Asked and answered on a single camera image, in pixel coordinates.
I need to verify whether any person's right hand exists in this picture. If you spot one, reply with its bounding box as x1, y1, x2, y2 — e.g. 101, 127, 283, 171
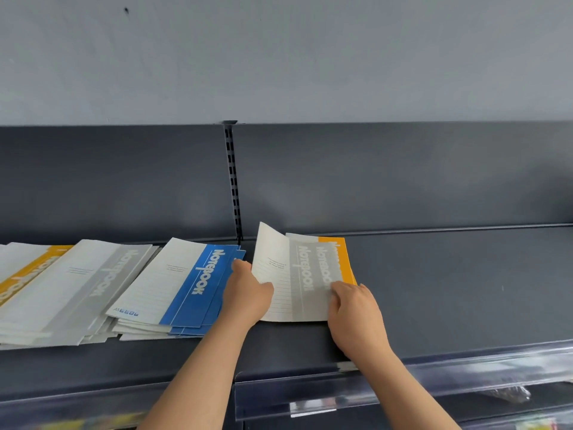
328, 281, 391, 362

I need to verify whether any person's left hand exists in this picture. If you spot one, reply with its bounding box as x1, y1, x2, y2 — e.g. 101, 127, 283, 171
221, 259, 275, 326

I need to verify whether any grey and white notebook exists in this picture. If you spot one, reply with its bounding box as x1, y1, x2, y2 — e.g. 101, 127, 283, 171
251, 221, 346, 323

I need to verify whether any person's right forearm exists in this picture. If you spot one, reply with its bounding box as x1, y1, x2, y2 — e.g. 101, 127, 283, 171
348, 347, 463, 430

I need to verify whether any person's left forearm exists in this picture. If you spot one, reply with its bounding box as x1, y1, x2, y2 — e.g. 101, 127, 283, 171
136, 314, 261, 430

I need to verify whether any orange and white notebook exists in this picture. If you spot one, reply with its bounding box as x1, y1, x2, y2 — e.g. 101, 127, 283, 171
286, 232, 358, 287

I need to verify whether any stack of blue notebooks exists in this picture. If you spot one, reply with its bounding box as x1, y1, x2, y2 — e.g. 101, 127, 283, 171
106, 237, 247, 342

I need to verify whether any white price label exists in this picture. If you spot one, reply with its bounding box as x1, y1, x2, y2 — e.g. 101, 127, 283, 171
289, 400, 337, 418

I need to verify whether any slotted metal shelf upright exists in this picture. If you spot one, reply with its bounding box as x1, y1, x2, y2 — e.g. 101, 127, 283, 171
222, 120, 244, 245

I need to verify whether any dark grey shelf board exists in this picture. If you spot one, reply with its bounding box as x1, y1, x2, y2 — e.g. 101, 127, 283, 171
233, 224, 573, 381
0, 239, 238, 401

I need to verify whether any dark grey back panel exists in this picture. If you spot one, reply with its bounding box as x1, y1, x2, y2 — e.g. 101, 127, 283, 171
232, 122, 573, 238
0, 124, 237, 246

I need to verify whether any clear plastic price strip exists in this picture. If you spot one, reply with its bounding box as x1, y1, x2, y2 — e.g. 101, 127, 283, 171
233, 339, 573, 422
0, 381, 173, 430

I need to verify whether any stack of grey notebooks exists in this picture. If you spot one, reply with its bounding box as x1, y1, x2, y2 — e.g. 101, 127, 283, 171
0, 239, 160, 351

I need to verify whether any clear plastic bagged item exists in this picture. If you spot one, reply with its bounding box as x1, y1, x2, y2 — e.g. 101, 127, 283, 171
483, 386, 532, 404

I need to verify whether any stack of orange notebooks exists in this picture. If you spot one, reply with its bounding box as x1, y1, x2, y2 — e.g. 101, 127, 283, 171
0, 242, 75, 309

